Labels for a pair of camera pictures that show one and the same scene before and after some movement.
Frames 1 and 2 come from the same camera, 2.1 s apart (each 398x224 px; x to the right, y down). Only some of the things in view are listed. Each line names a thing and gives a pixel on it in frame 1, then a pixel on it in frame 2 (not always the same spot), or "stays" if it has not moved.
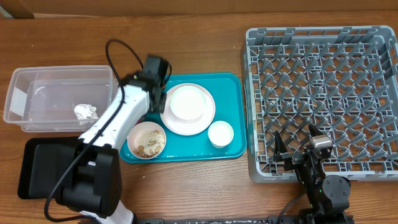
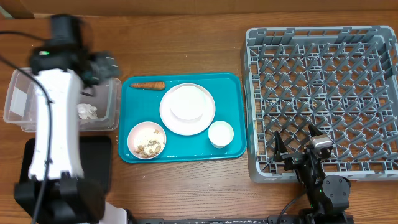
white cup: [221, 134] stays
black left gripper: [159, 107] → [103, 65]
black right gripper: [280, 155] stays
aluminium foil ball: [85, 111] stays
